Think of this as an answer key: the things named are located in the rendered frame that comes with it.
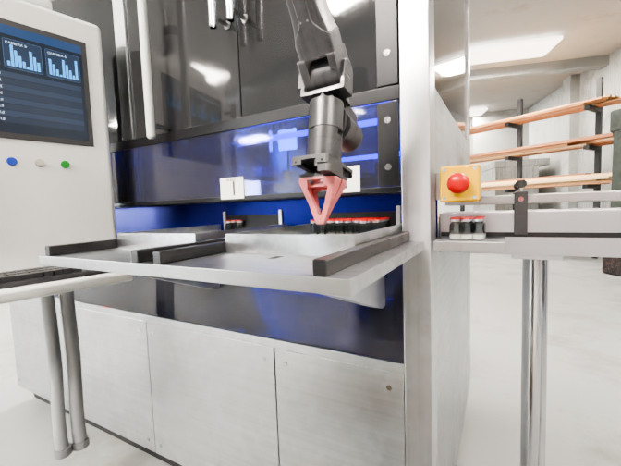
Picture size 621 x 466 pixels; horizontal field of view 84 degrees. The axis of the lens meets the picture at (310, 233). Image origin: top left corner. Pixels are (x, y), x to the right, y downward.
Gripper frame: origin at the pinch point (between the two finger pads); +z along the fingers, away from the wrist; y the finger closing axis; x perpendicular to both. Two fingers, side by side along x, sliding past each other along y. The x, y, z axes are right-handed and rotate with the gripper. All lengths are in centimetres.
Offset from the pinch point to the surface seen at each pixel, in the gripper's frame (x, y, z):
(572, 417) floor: -53, 146, 67
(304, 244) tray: 2.7, -0.2, 4.1
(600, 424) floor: -62, 144, 68
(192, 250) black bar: 20.2, -7.6, 5.9
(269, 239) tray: 9.7, -0.4, 3.3
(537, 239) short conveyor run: -32.2, 36.2, -0.5
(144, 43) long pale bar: 64, 8, -54
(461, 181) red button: -19.1, 19.8, -9.7
